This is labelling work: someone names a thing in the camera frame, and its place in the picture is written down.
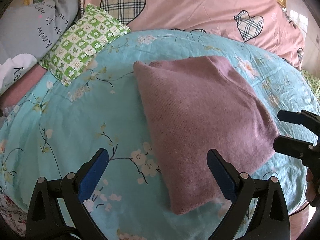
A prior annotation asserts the mauve knit sweater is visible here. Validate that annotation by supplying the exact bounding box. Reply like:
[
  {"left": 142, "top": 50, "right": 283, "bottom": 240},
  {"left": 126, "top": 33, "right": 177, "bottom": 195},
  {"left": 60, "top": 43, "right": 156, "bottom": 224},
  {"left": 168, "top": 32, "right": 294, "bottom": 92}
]
[{"left": 133, "top": 56, "right": 278, "bottom": 215}]

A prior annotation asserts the person's right hand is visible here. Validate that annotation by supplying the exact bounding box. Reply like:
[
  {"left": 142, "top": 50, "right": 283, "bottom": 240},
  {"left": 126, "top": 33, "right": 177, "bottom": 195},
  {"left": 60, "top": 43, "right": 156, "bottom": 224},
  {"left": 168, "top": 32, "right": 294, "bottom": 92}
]
[{"left": 305, "top": 168, "right": 317, "bottom": 202}]

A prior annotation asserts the floral bed sheet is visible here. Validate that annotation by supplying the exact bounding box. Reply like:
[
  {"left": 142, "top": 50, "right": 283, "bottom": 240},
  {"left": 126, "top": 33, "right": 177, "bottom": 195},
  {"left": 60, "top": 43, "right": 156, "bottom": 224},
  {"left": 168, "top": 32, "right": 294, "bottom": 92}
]
[{"left": 0, "top": 187, "right": 27, "bottom": 237}]

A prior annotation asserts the green patterned cloth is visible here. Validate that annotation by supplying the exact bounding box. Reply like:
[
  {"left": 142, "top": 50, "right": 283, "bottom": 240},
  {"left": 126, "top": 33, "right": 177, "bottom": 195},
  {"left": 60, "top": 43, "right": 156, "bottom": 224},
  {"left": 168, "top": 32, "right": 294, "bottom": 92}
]
[{"left": 301, "top": 69, "right": 320, "bottom": 98}]

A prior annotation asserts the teal floral quilt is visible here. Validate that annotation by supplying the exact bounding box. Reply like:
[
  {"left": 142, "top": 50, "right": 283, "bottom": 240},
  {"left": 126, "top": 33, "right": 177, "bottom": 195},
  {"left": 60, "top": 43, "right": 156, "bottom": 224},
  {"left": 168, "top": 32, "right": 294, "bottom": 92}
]
[{"left": 1, "top": 30, "right": 319, "bottom": 239}]

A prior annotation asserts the pink folded blanket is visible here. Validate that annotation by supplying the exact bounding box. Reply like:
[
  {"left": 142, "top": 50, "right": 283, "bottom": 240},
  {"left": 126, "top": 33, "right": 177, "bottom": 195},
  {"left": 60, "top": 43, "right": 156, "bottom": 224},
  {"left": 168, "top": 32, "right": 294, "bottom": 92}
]
[{"left": 1, "top": 64, "right": 47, "bottom": 110}]

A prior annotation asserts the pink heart-print duvet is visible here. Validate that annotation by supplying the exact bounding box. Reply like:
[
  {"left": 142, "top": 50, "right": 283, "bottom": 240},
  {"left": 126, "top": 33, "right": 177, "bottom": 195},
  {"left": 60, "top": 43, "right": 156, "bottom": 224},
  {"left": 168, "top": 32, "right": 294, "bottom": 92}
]
[{"left": 80, "top": 0, "right": 304, "bottom": 68}]

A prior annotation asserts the grey printed pillow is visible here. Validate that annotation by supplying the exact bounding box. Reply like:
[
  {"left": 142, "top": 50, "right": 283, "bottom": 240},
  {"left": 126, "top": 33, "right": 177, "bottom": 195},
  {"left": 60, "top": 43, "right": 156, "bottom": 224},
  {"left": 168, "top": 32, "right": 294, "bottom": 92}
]
[{"left": 1, "top": 0, "right": 79, "bottom": 94}]

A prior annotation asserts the green checkered pillow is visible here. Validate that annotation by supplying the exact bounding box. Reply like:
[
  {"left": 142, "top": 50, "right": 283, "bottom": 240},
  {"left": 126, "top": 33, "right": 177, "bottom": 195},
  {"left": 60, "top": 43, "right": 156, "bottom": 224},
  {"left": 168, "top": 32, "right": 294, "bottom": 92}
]
[{"left": 39, "top": 4, "right": 130, "bottom": 86}]

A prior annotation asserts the black cable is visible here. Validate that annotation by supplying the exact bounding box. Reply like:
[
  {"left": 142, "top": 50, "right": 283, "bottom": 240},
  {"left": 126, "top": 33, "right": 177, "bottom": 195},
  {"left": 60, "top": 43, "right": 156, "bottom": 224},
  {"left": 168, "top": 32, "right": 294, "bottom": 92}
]
[{"left": 287, "top": 202, "right": 311, "bottom": 217}]

